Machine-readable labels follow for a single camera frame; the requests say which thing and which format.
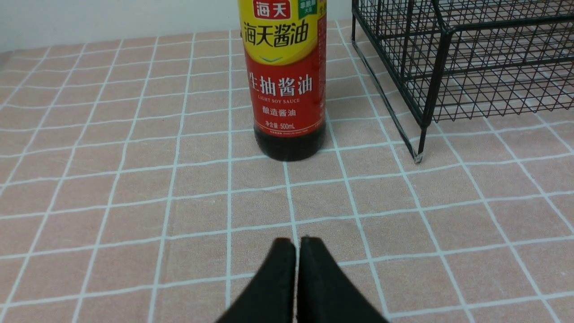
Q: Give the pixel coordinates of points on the black wire mesh shelf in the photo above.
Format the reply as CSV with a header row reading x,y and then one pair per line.
x,y
455,59

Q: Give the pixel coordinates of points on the red label soy sauce bottle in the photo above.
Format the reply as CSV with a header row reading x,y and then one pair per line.
x,y
285,53

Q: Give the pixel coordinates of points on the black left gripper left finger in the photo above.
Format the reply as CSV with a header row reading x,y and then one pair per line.
x,y
269,296

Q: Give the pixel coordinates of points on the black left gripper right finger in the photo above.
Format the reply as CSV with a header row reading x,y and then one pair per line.
x,y
324,293

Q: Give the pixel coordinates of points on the pink checkered tablecloth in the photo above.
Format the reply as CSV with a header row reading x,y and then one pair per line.
x,y
133,191

